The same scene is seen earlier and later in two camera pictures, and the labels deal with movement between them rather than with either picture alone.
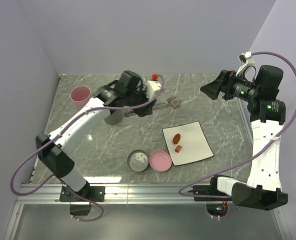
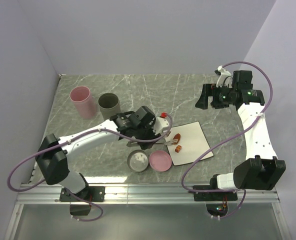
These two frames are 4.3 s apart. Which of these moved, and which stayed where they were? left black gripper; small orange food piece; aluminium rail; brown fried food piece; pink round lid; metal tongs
Moved: metal tongs; left black gripper
Stayed: brown fried food piece; aluminium rail; small orange food piece; pink round lid
